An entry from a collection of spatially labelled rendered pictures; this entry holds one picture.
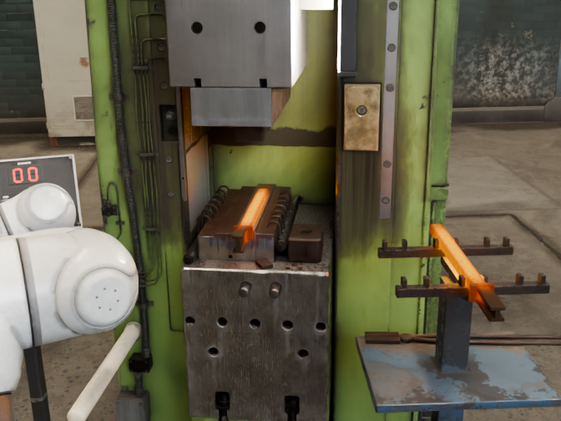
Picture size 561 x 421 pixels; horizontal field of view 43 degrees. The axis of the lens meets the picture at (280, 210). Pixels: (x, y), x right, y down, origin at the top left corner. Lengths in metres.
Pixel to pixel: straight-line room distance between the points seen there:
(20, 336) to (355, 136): 1.19
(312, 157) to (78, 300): 1.51
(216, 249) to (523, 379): 0.80
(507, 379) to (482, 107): 6.65
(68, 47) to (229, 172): 5.00
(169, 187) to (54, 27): 5.29
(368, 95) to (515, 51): 6.46
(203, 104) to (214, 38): 0.16
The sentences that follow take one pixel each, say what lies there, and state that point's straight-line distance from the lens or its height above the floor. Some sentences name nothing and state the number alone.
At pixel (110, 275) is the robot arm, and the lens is 0.81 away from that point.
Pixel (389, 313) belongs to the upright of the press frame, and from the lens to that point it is 2.04.
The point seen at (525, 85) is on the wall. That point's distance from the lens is 8.33.
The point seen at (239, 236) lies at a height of 1.02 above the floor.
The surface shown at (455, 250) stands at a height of 1.04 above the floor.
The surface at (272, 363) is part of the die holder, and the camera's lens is 1.90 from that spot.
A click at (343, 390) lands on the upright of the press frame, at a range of 2.16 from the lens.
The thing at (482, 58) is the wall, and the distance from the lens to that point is 8.10.
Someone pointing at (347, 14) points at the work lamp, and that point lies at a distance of 1.78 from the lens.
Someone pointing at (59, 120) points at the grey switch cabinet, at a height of 0.27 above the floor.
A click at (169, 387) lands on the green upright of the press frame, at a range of 2.25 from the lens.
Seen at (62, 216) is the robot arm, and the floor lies 1.21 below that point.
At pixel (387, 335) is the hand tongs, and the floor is 0.78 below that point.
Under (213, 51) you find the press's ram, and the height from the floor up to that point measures 1.45.
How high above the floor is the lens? 1.63
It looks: 19 degrees down
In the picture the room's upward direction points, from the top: 1 degrees counter-clockwise
